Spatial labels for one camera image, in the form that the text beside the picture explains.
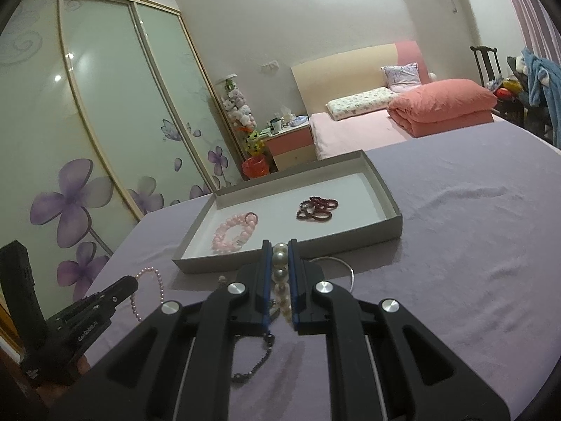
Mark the black chain bracelet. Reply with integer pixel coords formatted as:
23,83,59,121
230,333,276,383

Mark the person's left forearm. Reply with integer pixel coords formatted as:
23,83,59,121
37,353,90,421

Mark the pink curtain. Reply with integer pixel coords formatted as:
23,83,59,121
500,0,561,60

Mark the pink sheeted bed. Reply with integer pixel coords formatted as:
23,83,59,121
309,109,505,161

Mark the pink and beige nightstand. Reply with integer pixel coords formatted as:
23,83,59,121
263,122,317,172

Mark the plush toy tower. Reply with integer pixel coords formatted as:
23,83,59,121
217,74,257,141

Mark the yellow green plush toy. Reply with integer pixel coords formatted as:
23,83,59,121
244,129,267,157

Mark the pink bead bracelet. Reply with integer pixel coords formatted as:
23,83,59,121
212,211,260,254

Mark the silver bangle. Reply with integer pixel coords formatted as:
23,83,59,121
307,256,355,292

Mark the red bin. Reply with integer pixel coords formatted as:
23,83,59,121
241,154,269,180

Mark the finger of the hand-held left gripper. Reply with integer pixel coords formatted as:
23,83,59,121
47,275,139,319

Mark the pile of colourful clothes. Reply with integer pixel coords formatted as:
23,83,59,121
486,76,527,102

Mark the white patterned pillow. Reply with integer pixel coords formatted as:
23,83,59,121
325,87,401,121

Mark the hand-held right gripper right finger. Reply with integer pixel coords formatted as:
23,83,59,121
287,239,511,421

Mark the beige and pink headboard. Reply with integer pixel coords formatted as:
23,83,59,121
290,41,424,117

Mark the blue garment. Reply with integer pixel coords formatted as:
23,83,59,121
521,48,561,147

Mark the lilac pillow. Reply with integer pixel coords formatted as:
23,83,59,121
380,62,422,94

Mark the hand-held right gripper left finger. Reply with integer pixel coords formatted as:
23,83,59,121
48,239,275,421

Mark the folded pink quilt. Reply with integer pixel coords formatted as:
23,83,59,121
388,78,499,138

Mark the dark wooden chair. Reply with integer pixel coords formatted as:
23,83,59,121
470,45,500,87

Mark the small pink pearl bracelet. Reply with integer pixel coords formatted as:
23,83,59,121
130,267,164,322

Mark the floral sliding door wardrobe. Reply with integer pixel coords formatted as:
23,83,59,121
0,0,246,352

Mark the dark red bead bracelet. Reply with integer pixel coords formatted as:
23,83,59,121
296,196,339,222

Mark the grey cardboard tray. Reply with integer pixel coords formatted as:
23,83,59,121
172,149,403,275

